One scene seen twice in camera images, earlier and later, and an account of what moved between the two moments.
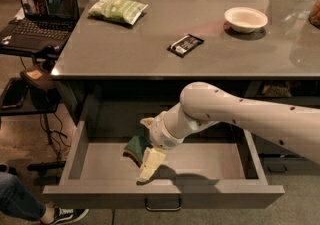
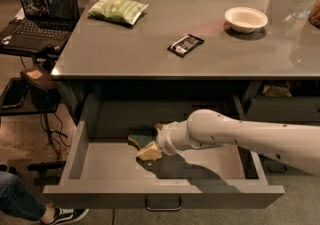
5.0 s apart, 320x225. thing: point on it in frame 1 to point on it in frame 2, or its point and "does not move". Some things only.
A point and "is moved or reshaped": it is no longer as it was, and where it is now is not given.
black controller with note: x=39 y=78 does not move
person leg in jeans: x=17 y=200 does not move
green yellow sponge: x=135 y=148 is moved or reshaped
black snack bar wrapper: x=185 y=45 does not move
